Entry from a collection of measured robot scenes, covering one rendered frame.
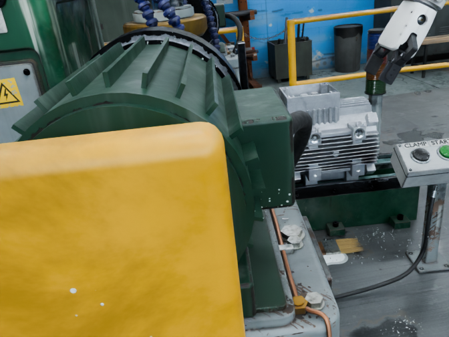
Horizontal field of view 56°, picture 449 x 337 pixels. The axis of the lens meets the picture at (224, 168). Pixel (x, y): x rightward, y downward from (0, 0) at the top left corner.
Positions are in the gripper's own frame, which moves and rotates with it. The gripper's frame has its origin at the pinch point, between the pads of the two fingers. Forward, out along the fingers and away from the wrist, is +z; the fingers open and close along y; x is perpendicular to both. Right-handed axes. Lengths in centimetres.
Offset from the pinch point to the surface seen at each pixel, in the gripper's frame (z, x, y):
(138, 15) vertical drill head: 10, 51, 1
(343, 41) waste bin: -5, -158, 488
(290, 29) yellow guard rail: 5, -31, 239
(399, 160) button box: 12.0, -4.3, -18.4
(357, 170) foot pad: 20.9, -6.4, -3.3
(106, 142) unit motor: 6, 43, -73
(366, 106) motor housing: 7.7, -2.8, 2.5
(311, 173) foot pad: 25.7, 3.4, -3.8
